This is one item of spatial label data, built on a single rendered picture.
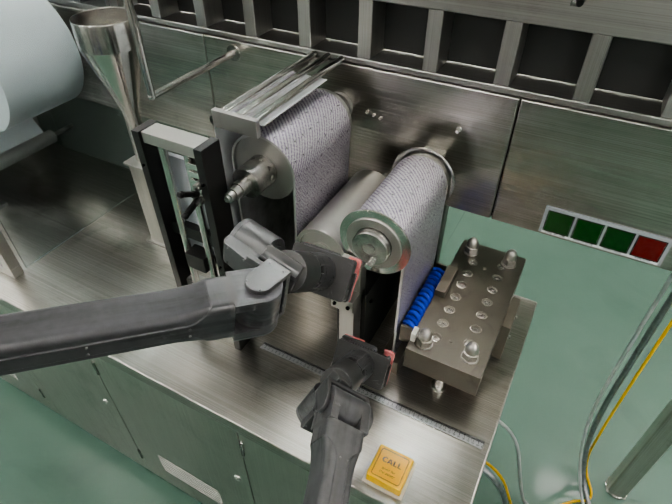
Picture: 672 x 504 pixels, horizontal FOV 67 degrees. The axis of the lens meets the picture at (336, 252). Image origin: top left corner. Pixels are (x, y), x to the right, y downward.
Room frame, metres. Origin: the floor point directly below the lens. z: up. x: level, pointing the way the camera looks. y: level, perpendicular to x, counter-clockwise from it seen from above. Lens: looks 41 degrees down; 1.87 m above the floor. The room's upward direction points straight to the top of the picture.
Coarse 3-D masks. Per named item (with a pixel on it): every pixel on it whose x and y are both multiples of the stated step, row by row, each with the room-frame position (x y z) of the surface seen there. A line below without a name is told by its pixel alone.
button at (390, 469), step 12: (384, 456) 0.47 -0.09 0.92; (396, 456) 0.47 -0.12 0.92; (372, 468) 0.45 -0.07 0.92; (384, 468) 0.45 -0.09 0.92; (396, 468) 0.45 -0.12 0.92; (408, 468) 0.45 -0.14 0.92; (372, 480) 0.43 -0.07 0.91; (384, 480) 0.43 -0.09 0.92; (396, 480) 0.43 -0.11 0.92; (396, 492) 0.41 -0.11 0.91
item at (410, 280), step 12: (432, 228) 0.85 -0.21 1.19; (432, 240) 0.87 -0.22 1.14; (420, 252) 0.80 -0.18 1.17; (432, 252) 0.88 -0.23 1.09; (408, 264) 0.73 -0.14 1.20; (420, 264) 0.81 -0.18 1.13; (432, 264) 0.90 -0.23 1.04; (408, 276) 0.74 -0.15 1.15; (420, 276) 0.82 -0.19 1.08; (408, 288) 0.75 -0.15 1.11; (420, 288) 0.83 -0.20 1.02; (408, 300) 0.76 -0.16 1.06; (396, 312) 0.71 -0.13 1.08; (396, 324) 0.71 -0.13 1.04
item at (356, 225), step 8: (352, 224) 0.75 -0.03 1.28; (360, 224) 0.74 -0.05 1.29; (368, 224) 0.73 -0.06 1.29; (376, 224) 0.73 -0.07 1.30; (384, 224) 0.72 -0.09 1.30; (352, 232) 0.75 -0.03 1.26; (384, 232) 0.72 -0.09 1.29; (392, 232) 0.71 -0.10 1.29; (392, 240) 0.71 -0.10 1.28; (352, 248) 0.75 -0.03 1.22; (392, 248) 0.71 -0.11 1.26; (400, 248) 0.70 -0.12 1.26; (392, 256) 0.71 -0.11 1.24; (400, 256) 0.70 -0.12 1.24; (384, 264) 0.72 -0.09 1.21; (392, 264) 0.71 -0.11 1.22
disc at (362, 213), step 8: (352, 216) 0.75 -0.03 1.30; (360, 216) 0.75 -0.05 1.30; (368, 216) 0.74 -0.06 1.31; (376, 216) 0.73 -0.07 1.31; (384, 216) 0.72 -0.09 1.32; (344, 224) 0.76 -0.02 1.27; (392, 224) 0.72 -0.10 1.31; (344, 232) 0.76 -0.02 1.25; (400, 232) 0.71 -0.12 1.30; (344, 240) 0.76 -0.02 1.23; (400, 240) 0.71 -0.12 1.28; (408, 240) 0.70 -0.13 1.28; (408, 248) 0.70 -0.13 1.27; (408, 256) 0.70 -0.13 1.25; (400, 264) 0.70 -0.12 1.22; (376, 272) 0.73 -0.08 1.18; (384, 272) 0.72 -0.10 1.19; (392, 272) 0.71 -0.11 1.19
